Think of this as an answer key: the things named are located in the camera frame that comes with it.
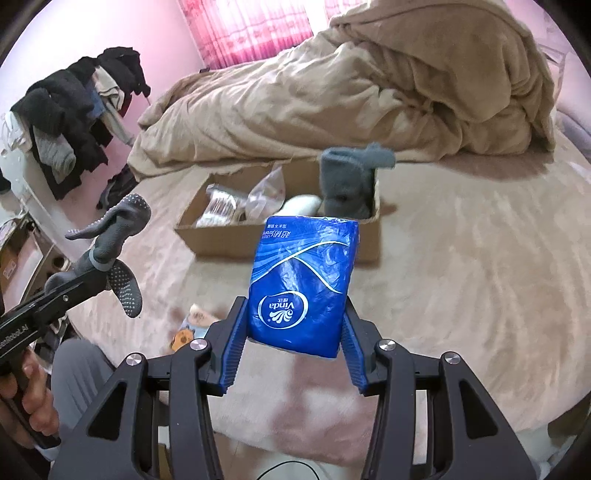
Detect dark bag on floor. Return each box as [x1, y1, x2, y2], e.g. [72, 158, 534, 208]
[96, 164, 138, 210]

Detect person's grey trouser leg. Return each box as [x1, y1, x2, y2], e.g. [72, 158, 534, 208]
[51, 339, 114, 442]

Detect beige bed sheet mattress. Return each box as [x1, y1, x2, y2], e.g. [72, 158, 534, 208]
[69, 137, 590, 464]

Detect wooden bedside furniture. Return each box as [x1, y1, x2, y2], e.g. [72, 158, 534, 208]
[1, 213, 71, 312]

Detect crumpled beige duvet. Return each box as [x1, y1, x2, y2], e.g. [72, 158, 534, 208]
[127, 1, 555, 179]

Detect blue Vinda tissue pack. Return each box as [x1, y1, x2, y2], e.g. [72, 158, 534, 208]
[249, 216, 359, 359]

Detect open brown cardboard box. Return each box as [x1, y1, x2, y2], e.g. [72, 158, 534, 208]
[174, 156, 383, 266]

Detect clear zip bag with trinkets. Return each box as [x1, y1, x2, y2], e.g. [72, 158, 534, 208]
[245, 166, 286, 223]

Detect fuzzy grey-blue socks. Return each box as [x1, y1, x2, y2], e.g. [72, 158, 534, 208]
[320, 143, 396, 220]

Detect pile of dark clothes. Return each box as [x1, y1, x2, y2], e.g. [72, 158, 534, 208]
[11, 47, 151, 200]

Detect grey non-slip dotted socks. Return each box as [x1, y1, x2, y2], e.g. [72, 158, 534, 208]
[44, 193, 151, 318]

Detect white socks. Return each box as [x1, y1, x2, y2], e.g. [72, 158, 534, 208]
[276, 194, 322, 217]

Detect person's left hand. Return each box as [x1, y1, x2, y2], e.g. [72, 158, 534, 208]
[1, 349, 59, 449]

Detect bag of cotton swabs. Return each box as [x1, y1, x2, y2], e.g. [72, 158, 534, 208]
[194, 183, 247, 228]

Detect black cable loop on floor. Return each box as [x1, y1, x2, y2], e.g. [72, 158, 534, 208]
[255, 459, 325, 480]

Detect floral pink pillow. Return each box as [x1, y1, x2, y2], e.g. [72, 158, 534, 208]
[557, 45, 590, 151]

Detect capybara tissue pack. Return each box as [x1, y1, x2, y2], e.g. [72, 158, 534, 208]
[169, 304, 219, 352]

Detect pink window curtain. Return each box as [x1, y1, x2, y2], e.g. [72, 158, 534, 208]
[179, 0, 361, 69]

